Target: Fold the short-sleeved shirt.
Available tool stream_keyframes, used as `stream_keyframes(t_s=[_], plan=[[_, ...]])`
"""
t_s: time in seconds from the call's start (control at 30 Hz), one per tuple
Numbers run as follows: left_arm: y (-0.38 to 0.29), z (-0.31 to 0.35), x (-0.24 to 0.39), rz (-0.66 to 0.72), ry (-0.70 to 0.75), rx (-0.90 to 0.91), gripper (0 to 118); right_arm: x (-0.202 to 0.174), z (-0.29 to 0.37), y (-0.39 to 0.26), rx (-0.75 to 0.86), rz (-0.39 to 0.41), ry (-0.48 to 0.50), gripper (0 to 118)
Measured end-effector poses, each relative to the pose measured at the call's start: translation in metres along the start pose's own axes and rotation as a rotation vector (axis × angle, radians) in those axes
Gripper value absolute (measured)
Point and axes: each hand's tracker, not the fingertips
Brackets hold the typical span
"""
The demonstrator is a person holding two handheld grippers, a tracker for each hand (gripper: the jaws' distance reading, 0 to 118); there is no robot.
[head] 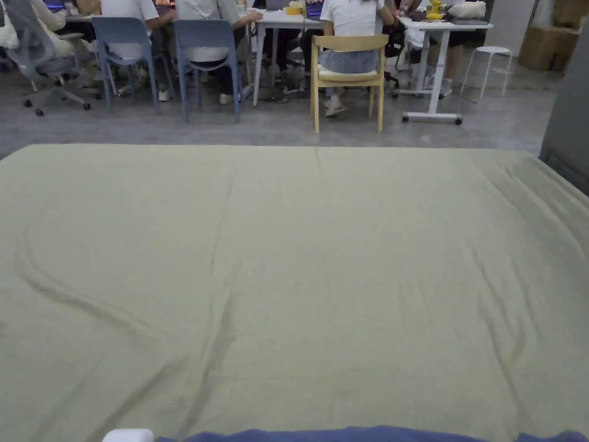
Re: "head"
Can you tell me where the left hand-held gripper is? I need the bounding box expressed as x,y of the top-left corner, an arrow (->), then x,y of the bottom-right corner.
102,428 -> 155,442

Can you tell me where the white table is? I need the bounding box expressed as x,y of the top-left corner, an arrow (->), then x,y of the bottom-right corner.
250,6 -> 325,108

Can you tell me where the light wooden chair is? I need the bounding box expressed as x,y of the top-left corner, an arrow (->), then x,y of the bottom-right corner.
310,33 -> 390,134

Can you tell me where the bed with pale green sheet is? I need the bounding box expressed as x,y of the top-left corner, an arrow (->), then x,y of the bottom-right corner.
0,144 -> 589,442

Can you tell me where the blue plastic chair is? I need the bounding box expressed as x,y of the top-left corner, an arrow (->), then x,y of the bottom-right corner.
90,17 -> 160,114
174,19 -> 242,124

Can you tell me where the dark blue shirt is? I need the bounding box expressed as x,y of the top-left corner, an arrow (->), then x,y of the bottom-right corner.
151,427 -> 589,442

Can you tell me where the white desk on castors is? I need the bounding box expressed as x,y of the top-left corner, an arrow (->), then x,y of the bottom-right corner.
395,9 -> 494,126

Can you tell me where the grey office swivel chair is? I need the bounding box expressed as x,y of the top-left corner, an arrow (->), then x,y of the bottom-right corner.
2,0 -> 91,116

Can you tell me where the brown cardboard carton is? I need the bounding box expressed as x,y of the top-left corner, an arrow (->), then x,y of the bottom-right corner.
517,0 -> 582,73

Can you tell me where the white round stool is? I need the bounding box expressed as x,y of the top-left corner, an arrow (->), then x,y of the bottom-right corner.
460,45 -> 514,106

